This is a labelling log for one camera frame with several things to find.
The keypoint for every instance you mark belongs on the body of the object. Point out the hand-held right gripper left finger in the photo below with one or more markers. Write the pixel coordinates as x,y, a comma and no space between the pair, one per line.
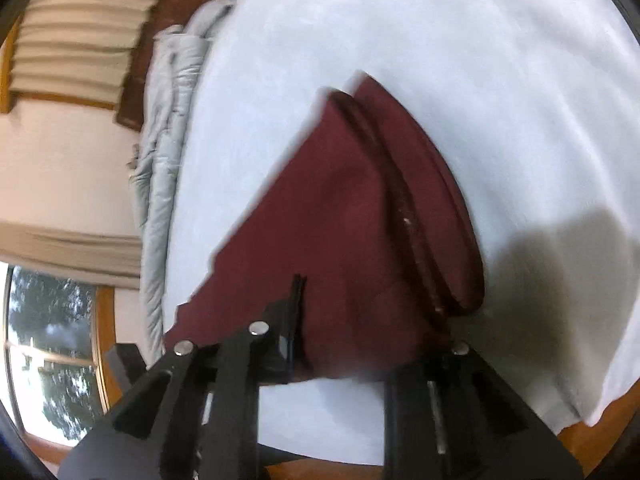
280,340

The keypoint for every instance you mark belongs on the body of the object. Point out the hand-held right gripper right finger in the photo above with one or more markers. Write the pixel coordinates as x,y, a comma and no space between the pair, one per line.
450,375

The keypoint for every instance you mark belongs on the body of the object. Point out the maroon pants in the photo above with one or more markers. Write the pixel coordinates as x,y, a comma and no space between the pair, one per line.
325,210

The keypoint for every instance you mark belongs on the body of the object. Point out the dark grey box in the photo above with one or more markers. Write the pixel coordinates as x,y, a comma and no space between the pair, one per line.
125,360

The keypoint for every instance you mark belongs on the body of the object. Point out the wooden-framed window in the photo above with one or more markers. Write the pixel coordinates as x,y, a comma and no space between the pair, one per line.
7,80
50,340

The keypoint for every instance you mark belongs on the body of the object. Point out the grey duvet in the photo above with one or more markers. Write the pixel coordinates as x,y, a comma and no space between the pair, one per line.
165,110

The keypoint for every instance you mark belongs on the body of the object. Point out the dark wooden headboard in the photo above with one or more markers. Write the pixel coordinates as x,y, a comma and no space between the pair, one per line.
145,50

